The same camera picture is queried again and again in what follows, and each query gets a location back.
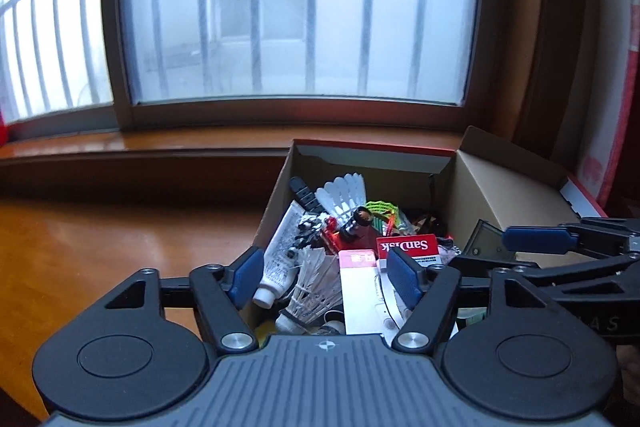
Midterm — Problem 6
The window frame with glass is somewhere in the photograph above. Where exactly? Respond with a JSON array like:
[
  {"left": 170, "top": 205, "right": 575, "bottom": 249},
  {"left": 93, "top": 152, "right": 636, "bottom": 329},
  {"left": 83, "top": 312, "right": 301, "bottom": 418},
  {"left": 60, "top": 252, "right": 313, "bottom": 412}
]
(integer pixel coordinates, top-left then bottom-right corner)
[{"left": 1, "top": 0, "right": 500, "bottom": 140}]

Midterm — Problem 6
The white tube with black print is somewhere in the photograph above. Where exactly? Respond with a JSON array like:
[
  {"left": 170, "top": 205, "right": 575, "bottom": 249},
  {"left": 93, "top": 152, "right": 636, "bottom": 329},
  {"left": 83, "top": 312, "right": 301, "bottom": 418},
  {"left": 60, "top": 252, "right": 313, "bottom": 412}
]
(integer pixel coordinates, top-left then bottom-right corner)
[{"left": 253, "top": 202, "right": 304, "bottom": 309}]

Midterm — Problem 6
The green yellow toy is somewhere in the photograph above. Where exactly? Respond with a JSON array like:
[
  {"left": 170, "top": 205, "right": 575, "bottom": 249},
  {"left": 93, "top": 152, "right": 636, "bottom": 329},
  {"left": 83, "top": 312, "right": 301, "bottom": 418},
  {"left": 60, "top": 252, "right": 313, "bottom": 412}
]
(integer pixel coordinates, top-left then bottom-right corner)
[{"left": 364, "top": 200, "right": 400, "bottom": 236}]

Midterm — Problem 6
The black plastic comb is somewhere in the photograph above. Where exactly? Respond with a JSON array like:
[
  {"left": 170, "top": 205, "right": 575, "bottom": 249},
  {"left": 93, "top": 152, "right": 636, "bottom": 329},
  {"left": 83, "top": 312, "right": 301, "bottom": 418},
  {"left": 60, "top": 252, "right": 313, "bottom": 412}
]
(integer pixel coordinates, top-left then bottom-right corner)
[{"left": 288, "top": 176, "right": 324, "bottom": 215}]

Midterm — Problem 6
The red cardboard shoe box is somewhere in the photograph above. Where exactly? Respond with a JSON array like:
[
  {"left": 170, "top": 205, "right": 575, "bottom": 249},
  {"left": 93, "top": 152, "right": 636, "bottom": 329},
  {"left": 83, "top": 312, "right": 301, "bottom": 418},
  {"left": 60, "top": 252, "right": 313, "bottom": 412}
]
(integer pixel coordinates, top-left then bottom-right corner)
[{"left": 240, "top": 124, "right": 609, "bottom": 338}]

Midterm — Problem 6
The white badminton shuttlecock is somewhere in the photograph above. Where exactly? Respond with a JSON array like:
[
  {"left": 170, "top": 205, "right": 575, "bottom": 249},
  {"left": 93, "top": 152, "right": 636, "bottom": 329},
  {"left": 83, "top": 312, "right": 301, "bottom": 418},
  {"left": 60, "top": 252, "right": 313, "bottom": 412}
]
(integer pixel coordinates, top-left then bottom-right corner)
[{"left": 314, "top": 172, "right": 367, "bottom": 225}]

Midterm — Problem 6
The red sandisk card package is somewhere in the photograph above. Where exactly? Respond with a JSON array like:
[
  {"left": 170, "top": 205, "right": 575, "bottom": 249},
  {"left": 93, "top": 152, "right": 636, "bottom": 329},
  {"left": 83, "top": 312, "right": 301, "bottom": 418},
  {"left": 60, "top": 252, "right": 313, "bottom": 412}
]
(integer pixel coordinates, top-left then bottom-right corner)
[{"left": 376, "top": 234, "right": 442, "bottom": 267}]

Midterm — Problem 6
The white pink labelled package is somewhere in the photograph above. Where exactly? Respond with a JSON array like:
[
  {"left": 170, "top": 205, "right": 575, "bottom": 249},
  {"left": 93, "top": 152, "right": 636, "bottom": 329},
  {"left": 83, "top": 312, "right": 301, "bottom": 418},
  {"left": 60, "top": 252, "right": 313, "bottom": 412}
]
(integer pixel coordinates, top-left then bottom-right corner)
[{"left": 338, "top": 249, "right": 398, "bottom": 345}]

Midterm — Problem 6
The red box left side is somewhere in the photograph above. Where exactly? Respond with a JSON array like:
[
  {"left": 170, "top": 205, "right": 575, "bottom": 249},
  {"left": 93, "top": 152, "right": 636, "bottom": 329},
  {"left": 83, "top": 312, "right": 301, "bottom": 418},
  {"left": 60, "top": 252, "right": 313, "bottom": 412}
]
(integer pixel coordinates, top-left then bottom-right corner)
[{"left": 0, "top": 115, "right": 11, "bottom": 147}]

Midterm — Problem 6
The small dark cylinder lens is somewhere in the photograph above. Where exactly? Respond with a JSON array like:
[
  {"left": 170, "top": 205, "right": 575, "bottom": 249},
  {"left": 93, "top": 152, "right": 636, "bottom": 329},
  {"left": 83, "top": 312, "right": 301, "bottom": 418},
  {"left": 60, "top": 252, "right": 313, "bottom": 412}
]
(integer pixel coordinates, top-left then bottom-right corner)
[{"left": 340, "top": 206, "right": 372, "bottom": 243}]

